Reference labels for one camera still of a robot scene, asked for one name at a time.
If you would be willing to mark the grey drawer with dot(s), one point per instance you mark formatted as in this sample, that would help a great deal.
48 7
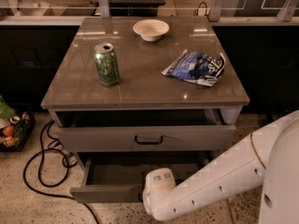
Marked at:
146 130
120 177

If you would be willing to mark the green soda can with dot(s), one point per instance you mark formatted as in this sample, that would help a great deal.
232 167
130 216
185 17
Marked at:
106 64

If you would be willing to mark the white bowl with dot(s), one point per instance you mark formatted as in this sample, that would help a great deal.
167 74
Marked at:
151 30

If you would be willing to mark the black basket with fruit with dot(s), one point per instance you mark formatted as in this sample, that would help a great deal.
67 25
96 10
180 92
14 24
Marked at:
15 127

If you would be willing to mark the grey drawer cabinet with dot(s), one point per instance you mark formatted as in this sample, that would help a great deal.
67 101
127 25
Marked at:
76 86

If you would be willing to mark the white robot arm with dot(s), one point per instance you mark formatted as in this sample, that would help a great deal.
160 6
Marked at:
268 157

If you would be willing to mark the dark background table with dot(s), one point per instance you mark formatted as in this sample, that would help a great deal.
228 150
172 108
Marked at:
143 8

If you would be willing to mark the grey top drawer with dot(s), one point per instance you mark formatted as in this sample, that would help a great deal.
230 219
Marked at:
146 130

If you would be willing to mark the blue white chip bag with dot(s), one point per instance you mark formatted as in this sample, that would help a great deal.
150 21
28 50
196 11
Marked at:
197 68

